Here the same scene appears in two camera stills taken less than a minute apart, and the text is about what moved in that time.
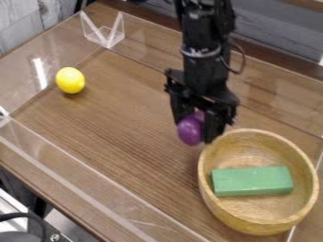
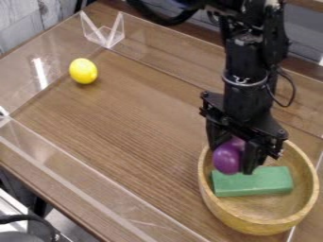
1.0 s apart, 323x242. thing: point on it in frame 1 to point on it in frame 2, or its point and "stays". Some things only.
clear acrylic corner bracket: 102,35 stays
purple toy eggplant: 189,128 to 226,155
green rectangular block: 248,181 stays
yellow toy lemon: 69,79 to 82,71
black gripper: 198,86 to 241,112
